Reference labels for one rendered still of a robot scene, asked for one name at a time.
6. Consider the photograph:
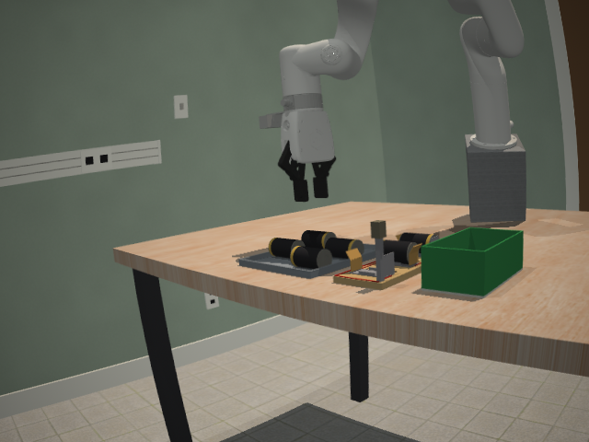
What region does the black battery with gold end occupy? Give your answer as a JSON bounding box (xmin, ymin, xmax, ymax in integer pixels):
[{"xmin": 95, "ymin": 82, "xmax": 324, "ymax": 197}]
[
  {"xmin": 301, "ymin": 230, "xmax": 336, "ymax": 249},
  {"xmin": 290, "ymin": 246, "xmax": 332, "ymax": 269},
  {"xmin": 268, "ymin": 238, "xmax": 306, "ymax": 259},
  {"xmin": 399, "ymin": 232, "xmax": 437, "ymax": 246},
  {"xmin": 383, "ymin": 239, "xmax": 418, "ymax": 264},
  {"xmin": 324, "ymin": 238, "xmax": 364, "ymax": 259}
]

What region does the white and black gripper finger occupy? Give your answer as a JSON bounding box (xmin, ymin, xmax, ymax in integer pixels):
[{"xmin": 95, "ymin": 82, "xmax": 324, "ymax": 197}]
[
  {"xmin": 278, "ymin": 140, "xmax": 308, "ymax": 202},
  {"xmin": 312, "ymin": 157, "xmax": 336, "ymax": 198}
]

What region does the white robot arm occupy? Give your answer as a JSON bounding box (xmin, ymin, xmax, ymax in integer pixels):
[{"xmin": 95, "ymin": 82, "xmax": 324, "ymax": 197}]
[{"xmin": 259, "ymin": 0, "xmax": 525, "ymax": 150}]

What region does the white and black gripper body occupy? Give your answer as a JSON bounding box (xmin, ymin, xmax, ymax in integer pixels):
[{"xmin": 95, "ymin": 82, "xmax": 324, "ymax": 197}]
[{"xmin": 281, "ymin": 108, "xmax": 335, "ymax": 163}]

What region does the green open-top box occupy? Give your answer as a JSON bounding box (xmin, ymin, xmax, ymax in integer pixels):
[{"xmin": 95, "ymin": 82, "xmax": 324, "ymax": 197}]
[{"xmin": 421, "ymin": 227, "xmax": 524, "ymax": 298}]

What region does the tan battery holder board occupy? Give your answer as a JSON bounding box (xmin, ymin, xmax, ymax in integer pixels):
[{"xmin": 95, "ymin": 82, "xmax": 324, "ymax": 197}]
[{"xmin": 333, "ymin": 220, "xmax": 422, "ymax": 290}]

